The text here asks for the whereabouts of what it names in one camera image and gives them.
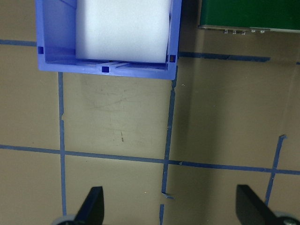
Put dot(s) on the green conveyor belt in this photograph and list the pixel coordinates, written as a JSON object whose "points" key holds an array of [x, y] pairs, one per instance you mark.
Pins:
{"points": [[248, 11]]}

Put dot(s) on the blue plastic bin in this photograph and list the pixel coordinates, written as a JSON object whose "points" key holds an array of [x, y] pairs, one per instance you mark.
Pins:
{"points": [[56, 47]]}

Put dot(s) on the white foam pad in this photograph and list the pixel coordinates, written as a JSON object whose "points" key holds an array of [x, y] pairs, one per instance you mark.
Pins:
{"points": [[122, 30]]}

